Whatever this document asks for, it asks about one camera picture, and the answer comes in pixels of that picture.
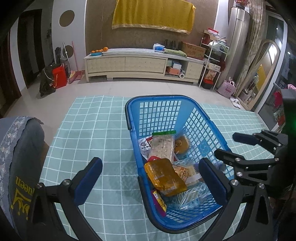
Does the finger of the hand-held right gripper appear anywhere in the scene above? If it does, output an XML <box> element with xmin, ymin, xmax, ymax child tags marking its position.
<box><xmin>232</xmin><ymin>130</ymin><xmax>289</xmax><ymax>151</ymax></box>
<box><xmin>214</xmin><ymin>148</ymin><xmax>281</xmax><ymax>186</ymax></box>

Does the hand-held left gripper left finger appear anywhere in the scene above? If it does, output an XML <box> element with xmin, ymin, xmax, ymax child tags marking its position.
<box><xmin>27</xmin><ymin>157</ymin><xmax>104</xmax><ymax>241</ymax></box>

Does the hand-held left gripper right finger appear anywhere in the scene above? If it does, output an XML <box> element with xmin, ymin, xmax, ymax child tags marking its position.
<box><xmin>198</xmin><ymin>158</ymin><xmax>274</xmax><ymax>241</ymax></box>

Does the clear blue cookie packet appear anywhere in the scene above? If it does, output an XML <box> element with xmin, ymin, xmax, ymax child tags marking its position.
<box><xmin>166</xmin><ymin>183</ymin><xmax>215</xmax><ymax>210</ymax></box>

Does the white-label clear cracker packet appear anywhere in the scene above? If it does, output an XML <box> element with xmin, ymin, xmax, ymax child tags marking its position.
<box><xmin>172</xmin><ymin>162</ymin><xmax>201</xmax><ymax>188</ymax></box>

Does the yellow snack packet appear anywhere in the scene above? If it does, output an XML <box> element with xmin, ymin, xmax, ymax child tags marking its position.
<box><xmin>144</xmin><ymin>158</ymin><xmax>187</xmax><ymax>197</ymax></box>

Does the green-edged clear cracker packet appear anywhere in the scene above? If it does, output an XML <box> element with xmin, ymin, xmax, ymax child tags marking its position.
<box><xmin>148</xmin><ymin>130</ymin><xmax>176</xmax><ymax>161</ymax></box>

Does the blue plastic basket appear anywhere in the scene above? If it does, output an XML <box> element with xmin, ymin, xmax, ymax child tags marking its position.
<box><xmin>125</xmin><ymin>95</ymin><xmax>234</xmax><ymax>234</ymax></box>

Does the wooden standing mirror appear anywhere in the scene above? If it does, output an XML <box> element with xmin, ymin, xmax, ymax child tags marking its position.
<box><xmin>238</xmin><ymin>39</ymin><xmax>281</xmax><ymax>111</ymax></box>

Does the pink bag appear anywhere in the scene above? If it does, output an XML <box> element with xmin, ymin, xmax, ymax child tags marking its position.
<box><xmin>217</xmin><ymin>79</ymin><xmax>236</xmax><ymax>96</ymax></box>

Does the green checkered tablecloth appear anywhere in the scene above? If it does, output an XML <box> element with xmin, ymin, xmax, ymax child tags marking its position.
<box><xmin>38</xmin><ymin>95</ymin><xmax>281</xmax><ymax>241</ymax></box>

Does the snack picture box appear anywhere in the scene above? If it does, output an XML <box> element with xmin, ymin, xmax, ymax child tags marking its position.
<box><xmin>205</xmin><ymin>70</ymin><xmax>219</xmax><ymax>81</ymax></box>

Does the grey chair cover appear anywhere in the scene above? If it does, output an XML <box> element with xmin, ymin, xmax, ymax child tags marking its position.
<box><xmin>0</xmin><ymin>116</ymin><xmax>50</xmax><ymax>241</ymax></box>

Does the patterned beige mattress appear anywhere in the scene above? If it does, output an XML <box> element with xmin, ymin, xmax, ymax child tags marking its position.
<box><xmin>236</xmin><ymin>0</ymin><xmax>266</xmax><ymax>98</ymax></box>

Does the beige standing air conditioner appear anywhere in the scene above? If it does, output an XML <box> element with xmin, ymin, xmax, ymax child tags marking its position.
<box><xmin>225</xmin><ymin>6</ymin><xmax>251</xmax><ymax>84</ymax></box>

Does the brown cardboard box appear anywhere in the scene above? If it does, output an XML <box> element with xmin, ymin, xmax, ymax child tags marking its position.
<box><xmin>179</xmin><ymin>41</ymin><xmax>207</xmax><ymax>59</ymax></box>

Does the white metal rack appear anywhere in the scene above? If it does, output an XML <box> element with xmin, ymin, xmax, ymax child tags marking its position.
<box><xmin>199</xmin><ymin>35</ymin><xmax>229</xmax><ymax>90</ymax></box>

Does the green folded cloth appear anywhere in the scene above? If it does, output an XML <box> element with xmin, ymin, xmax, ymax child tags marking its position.
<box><xmin>164</xmin><ymin>48</ymin><xmax>187</xmax><ymax>57</ymax></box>

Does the red bag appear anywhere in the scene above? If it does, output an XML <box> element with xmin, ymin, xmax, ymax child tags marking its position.
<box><xmin>52</xmin><ymin>66</ymin><xmax>68</xmax><ymax>89</ymax></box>

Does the black bag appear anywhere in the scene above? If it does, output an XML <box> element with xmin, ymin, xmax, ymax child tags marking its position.
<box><xmin>39</xmin><ymin>65</ymin><xmax>57</xmax><ymax>96</ymax></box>

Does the beige TV cabinet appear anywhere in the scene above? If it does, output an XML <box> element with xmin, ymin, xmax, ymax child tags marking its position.
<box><xmin>84</xmin><ymin>48</ymin><xmax>205</xmax><ymax>84</ymax></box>

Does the dark wooden door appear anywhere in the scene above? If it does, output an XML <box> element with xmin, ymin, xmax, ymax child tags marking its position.
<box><xmin>17</xmin><ymin>9</ymin><xmax>43</xmax><ymax>90</ymax></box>

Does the red-handled pink broom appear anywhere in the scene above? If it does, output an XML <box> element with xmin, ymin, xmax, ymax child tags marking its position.
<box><xmin>68</xmin><ymin>41</ymin><xmax>83</xmax><ymax>84</ymax></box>

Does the white-handled mop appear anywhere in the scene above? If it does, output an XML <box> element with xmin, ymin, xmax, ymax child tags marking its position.
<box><xmin>63</xmin><ymin>42</ymin><xmax>71</xmax><ymax>77</ymax></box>

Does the yellow wall cloth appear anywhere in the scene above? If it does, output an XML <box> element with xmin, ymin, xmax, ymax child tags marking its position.
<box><xmin>112</xmin><ymin>0</ymin><xmax>196</xmax><ymax>35</ymax></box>

